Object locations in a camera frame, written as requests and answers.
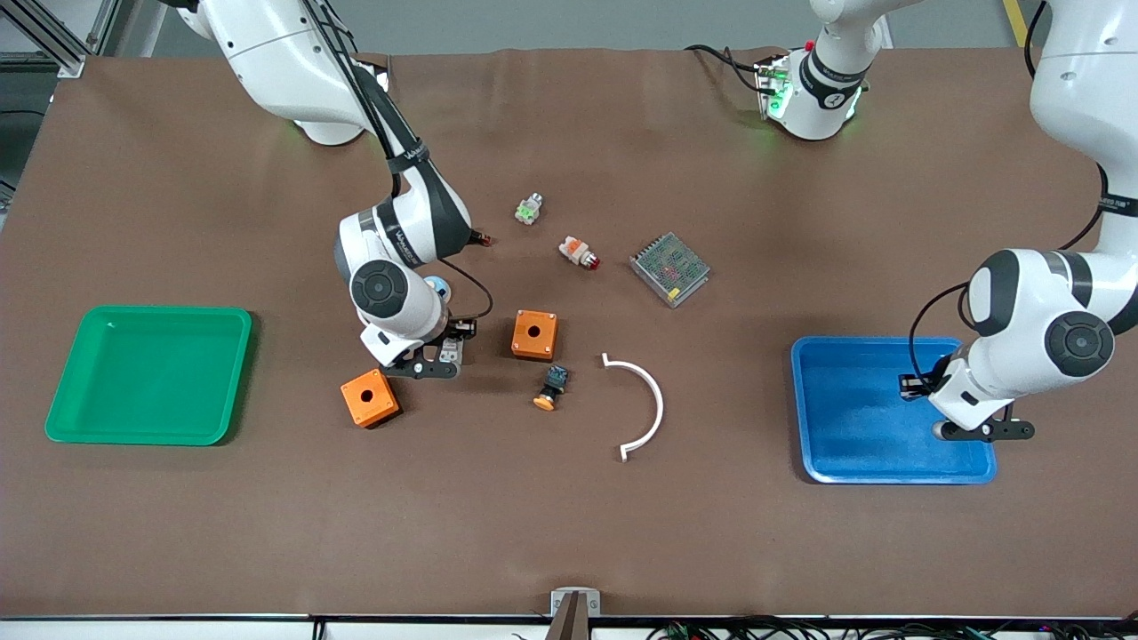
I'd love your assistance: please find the blue plastic tray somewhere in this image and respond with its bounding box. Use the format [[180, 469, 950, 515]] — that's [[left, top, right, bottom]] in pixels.
[[790, 335, 998, 486]]

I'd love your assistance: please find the orange push button box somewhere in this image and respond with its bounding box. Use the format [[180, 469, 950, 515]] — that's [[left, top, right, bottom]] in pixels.
[[511, 308, 560, 362], [340, 368, 402, 430]]

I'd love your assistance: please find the large white plastic arc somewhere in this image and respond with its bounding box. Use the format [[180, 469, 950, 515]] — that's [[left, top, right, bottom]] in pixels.
[[601, 352, 665, 463]]

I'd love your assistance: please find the metal mesh power supply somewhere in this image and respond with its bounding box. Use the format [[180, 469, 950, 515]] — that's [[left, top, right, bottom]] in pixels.
[[629, 232, 711, 309]]

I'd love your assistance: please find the brown table mat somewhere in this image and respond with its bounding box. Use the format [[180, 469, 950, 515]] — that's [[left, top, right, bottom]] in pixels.
[[0, 46, 1138, 620]]

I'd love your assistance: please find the green plastic tray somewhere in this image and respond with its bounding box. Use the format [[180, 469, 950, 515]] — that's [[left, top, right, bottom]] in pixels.
[[44, 305, 254, 447]]

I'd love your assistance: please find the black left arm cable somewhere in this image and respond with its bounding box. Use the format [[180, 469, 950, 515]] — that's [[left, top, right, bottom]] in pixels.
[[909, 0, 1112, 397]]

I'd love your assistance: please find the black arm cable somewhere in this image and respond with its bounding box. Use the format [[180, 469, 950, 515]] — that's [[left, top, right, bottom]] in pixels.
[[909, 0, 1112, 397], [302, 0, 495, 323]]

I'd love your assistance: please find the black switch orange head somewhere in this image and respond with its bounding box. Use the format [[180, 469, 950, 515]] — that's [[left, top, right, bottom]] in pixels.
[[533, 364, 572, 412]]

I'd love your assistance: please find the orange white push switch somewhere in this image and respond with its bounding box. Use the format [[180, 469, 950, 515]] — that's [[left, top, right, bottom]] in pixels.
[[558, 236, 602, 271]]

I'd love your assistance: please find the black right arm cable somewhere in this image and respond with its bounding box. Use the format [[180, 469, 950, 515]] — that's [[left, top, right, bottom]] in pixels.
[[302, 0, 495, 323]]

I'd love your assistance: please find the metal mount bracket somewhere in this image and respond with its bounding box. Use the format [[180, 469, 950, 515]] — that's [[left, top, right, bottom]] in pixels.
[[547, 587, 602, 640]]

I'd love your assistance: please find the black left base cable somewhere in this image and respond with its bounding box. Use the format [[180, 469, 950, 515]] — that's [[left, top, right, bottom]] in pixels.
[[685, 44, 765, 94]]

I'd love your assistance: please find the aluminium frame profile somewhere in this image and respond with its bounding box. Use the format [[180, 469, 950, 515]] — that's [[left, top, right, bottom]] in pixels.
[[0, 0, 121, 76]]

